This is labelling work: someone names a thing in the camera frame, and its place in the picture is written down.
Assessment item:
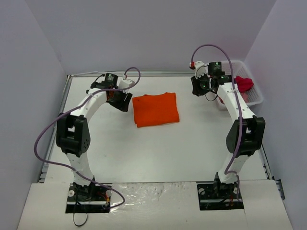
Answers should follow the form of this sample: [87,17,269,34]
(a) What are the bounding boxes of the orange t shirt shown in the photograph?
[132,92,180,128]

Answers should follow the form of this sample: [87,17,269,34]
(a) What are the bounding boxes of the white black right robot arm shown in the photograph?
[190,61,265,198]

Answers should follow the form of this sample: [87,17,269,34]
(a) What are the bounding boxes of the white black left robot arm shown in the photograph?
[56,73,135,200]

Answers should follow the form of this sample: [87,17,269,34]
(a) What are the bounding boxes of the white plastic laundry basket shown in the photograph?
[232,60,263,110]

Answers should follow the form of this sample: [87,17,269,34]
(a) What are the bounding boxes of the magenta t shirt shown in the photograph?
[235,76,254,93]

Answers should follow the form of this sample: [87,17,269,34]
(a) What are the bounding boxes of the dusty pink t shirt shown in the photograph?
[219,92,249,104]

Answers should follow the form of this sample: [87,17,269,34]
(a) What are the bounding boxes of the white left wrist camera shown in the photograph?
[118,75,135,93]

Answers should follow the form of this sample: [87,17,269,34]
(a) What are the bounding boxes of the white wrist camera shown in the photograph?
[118,75,135,93]
[189,61,209,79]

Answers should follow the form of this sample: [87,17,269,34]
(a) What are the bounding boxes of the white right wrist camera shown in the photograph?
[189,61,209,79]

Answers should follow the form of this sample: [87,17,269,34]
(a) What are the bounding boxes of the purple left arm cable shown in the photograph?
[34,67,142,208]

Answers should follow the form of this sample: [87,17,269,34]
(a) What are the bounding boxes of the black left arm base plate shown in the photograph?
[65,183,112,214]

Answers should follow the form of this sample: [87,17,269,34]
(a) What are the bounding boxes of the thin black cable loop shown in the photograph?
[72,194,89,227]

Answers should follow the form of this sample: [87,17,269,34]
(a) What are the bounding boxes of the aluminium table edge rail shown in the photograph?
[37,75,72,183]

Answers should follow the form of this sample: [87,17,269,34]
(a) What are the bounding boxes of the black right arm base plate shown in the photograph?
[197,182,244,211]

